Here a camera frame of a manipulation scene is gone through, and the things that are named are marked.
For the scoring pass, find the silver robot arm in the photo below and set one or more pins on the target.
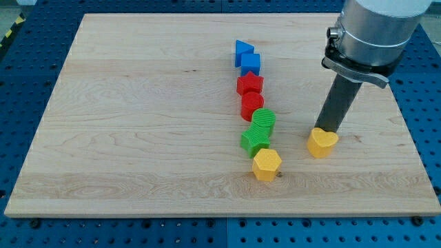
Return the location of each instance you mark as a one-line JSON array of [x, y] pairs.
[[367, 41]]

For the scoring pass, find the green star block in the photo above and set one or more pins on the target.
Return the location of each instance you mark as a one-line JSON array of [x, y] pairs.
[[255, 138]]

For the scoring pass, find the red cylinder block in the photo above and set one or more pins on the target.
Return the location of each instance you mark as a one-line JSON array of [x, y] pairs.
[[250, 102]]

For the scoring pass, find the green cylinder block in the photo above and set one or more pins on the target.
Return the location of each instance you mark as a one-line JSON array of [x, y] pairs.
[[264, 117]]

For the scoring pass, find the red star block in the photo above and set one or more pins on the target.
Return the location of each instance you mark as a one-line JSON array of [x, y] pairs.
[[249, 83]]

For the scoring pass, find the yellow hexagon block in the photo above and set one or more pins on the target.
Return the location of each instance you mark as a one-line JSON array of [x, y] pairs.
[[266, 164]]

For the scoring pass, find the blue cube block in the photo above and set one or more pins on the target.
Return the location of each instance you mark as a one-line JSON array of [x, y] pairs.
[[250, 63]]

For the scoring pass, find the light wooden board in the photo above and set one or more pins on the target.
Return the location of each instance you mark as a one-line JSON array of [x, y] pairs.
[[144, 122]]

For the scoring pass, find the blue triangle block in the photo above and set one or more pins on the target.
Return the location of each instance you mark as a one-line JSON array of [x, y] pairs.
[[241, 48]]

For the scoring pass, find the yellow heart block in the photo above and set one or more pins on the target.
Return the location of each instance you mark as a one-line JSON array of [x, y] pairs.
[[321, 143]]

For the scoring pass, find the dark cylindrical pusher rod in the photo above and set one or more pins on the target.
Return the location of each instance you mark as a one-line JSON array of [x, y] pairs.
[[338, 101]]

